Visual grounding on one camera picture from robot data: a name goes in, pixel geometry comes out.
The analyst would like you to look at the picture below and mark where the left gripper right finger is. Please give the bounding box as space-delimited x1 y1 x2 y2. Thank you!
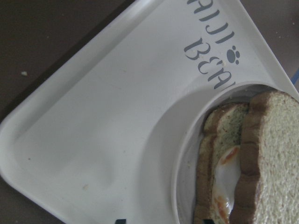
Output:
203 219 214 224

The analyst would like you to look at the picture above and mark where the cream bear tray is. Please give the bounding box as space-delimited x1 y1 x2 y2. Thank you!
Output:
0 0 297 224

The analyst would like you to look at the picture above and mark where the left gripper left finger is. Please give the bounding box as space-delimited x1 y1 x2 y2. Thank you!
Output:
115 219 126 224

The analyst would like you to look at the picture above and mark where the white round plate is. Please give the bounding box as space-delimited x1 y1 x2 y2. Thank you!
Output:
172 84 299 224

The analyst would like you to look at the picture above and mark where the fried egg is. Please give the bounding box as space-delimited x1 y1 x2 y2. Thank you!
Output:
212 145 241 224

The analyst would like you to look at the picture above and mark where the bread slice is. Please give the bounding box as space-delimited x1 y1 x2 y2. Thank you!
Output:
193 103 249 224
230 91 299 224

